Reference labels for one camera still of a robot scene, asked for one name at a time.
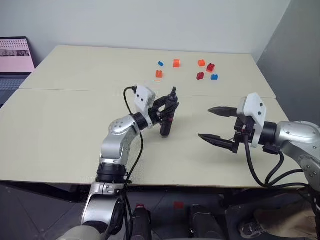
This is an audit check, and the open laptop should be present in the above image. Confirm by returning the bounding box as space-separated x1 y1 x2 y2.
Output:
0 36 37 109

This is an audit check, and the grey sneaker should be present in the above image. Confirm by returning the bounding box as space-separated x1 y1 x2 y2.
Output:
237 220 270 240

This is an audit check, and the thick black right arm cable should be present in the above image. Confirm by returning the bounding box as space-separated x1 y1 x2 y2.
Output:
243 131 311 190

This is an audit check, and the dark rounded shape red label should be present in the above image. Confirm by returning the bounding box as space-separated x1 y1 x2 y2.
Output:
131 203 153 240

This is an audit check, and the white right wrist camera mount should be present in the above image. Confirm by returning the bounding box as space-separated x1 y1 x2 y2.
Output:
236 92 268 149

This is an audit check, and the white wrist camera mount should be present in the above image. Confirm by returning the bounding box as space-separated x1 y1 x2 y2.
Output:
133 84 157 130
236 92 268 149

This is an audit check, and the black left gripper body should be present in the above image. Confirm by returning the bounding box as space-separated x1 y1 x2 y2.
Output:
147 106 165 127

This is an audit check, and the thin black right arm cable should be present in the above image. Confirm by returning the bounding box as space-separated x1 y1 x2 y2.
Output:
264 149 305 186

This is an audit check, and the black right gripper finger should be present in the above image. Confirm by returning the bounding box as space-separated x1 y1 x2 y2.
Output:
197 133 237 154
207 105 239 119

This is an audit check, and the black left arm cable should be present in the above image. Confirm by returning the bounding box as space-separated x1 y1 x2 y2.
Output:
123 85 145 240

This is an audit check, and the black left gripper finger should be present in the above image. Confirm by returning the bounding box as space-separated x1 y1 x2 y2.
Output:
158 101 180 119
150 94 174 112

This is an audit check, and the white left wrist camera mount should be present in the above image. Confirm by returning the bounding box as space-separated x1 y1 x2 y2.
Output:
133 84 157 130

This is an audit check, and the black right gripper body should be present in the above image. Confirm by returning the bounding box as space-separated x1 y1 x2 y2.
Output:
233 115 256 155

